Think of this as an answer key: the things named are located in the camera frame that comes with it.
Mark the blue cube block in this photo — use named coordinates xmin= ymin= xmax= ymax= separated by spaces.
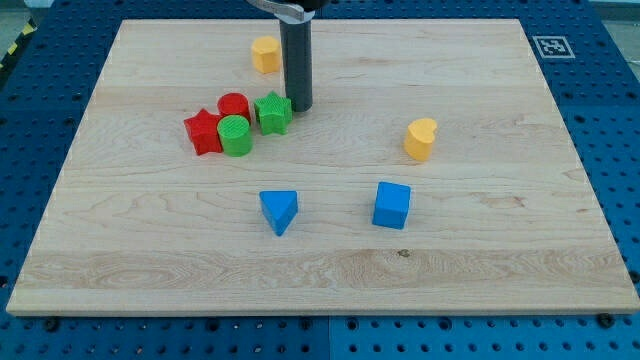
xmin=372 ymin=182 xmax=411 ymax=230

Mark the white fiducial marker tag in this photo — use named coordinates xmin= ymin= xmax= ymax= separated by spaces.
xmin=533 ymin=35 xmax=575 ymax=59

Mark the red star block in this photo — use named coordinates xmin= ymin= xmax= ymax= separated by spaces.
xmin=183 ymin=109 xmax=223 ymax=156

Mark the green cylinder block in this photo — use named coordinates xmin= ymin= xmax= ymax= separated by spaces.
xmin=217 ymin=115 xmax=253 ymax=157

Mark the black tool mount with clamp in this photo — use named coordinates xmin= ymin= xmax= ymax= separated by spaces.
xmin=246 ymin=0 xmax=328 ymax=23

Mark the yellow heart block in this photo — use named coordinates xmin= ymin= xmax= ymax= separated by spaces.
xmin=403 ymin=118 xmax=438 ymax=162

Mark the green star block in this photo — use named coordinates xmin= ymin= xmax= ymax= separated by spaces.
xmin=254 ymin=91 xmax=293 ymax=135

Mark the yellow hexagon block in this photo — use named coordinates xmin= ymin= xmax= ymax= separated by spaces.
xmin=251 ymin=36 xmax=281 ymax=74

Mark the blue triangle block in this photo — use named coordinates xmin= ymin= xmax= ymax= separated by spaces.
xmin=259 ymin=190 xmax=299 ymax=236

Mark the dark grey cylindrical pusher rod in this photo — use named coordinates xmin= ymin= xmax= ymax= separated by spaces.
xmin=279 ymin=20 xmax=313 ymax=112

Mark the light wooden board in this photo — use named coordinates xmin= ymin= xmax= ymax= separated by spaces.
xmin=7 ymin=19 xmax=639 ymax=317

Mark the red cylinder block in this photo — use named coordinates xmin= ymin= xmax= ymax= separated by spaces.
xmin=217 ymin=92 xmax=251 ymax=122

